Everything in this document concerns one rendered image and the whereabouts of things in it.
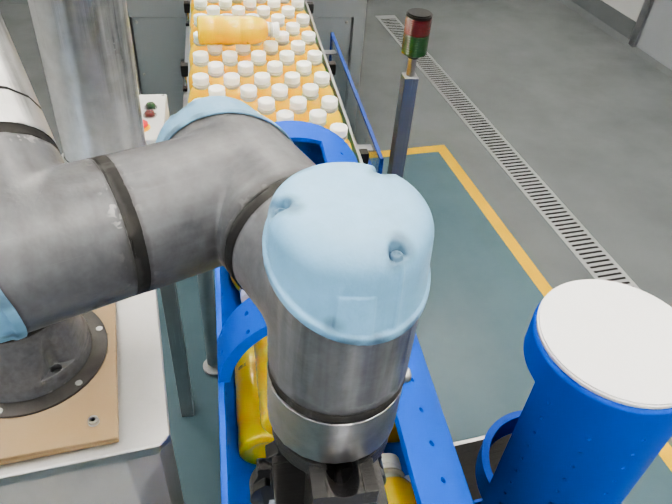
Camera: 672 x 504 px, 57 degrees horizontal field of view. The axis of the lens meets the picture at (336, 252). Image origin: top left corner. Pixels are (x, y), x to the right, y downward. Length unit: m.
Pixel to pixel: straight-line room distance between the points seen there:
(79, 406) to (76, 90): 0.36
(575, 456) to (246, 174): 0.94
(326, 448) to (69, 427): 0.49
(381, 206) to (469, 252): 2.58
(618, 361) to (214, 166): 0.88
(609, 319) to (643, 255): 2.02
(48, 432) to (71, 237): 0.51
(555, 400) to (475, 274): 1.68
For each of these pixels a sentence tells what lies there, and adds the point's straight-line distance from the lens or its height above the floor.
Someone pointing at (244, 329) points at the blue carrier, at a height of 1.19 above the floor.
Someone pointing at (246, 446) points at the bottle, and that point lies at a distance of 0.86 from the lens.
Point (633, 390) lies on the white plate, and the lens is 1.08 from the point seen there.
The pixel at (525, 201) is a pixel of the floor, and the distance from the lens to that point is 3.26.
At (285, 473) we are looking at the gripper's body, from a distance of 0.43.
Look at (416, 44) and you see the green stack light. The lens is 1.60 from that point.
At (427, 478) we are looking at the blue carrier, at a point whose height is 1.22.
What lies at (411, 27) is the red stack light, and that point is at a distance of 1.58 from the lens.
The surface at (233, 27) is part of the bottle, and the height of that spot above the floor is 1.16.
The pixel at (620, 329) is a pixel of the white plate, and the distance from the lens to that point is 1.16.
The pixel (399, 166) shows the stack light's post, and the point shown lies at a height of 0.84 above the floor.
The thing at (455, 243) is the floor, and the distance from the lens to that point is 2.88.
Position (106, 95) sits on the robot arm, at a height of 1.50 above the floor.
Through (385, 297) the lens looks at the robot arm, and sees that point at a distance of 0.26.
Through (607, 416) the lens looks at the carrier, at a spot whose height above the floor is 0.99.
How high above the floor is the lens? 1.79
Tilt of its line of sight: 41 degrees down
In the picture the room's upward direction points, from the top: 5 degrees clockwise
